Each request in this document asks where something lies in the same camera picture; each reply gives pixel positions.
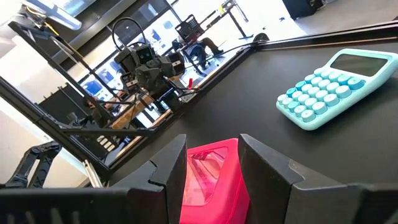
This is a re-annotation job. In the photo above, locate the black aluminium rig frame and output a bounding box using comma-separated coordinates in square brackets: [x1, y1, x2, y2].
[0, 20, 398, 187]

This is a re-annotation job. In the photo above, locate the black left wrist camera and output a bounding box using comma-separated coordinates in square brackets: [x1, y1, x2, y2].
[136, 44, 155, 64]

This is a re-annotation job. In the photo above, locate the black mesh office chair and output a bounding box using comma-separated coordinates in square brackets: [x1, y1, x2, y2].
[175, 14, 206, 41]

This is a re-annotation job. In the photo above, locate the teal calculator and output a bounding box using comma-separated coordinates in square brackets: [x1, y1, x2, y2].
[275, 48, 398, 131]

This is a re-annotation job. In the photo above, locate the person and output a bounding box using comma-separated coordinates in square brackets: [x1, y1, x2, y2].
[172, 37, 224, 71]

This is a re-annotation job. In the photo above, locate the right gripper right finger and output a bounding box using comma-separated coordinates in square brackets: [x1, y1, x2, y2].
[238, 133, 366, 224]

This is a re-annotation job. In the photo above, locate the black cable drag chain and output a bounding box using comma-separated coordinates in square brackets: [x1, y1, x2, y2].
[0, 141, 63, 190]

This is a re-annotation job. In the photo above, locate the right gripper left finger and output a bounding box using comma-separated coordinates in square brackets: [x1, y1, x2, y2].
[110, 133, 188, 224]

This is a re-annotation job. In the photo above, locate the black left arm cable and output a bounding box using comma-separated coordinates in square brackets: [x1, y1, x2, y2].
[111, 17, 147, 52]

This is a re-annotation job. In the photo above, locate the pink plastic pencil box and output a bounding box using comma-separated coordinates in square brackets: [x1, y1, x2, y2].
[179, 138, 251, 224]

